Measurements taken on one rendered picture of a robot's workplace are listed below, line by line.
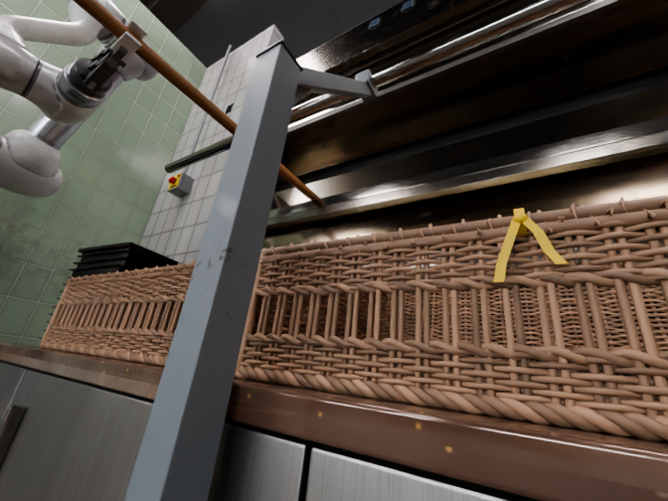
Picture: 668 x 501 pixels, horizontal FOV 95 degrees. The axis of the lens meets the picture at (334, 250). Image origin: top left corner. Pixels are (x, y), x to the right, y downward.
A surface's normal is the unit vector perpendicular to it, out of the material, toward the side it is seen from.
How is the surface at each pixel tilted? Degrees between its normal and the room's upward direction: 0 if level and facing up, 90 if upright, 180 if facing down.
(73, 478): 90
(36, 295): 90
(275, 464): 90
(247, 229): 90
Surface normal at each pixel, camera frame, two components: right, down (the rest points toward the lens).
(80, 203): 0.85, -0.11
